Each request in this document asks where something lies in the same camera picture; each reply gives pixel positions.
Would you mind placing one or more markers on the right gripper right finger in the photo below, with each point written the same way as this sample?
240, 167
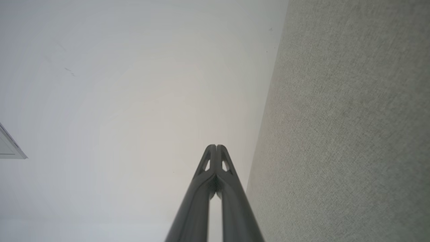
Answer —
237, 208

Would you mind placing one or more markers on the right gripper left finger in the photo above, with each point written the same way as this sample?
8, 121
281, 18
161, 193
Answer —
196, 208

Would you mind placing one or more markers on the grey fabric sofa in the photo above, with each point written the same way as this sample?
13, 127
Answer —
342, 134

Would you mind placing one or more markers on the white panel corner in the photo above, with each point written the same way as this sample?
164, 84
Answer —
7, 149

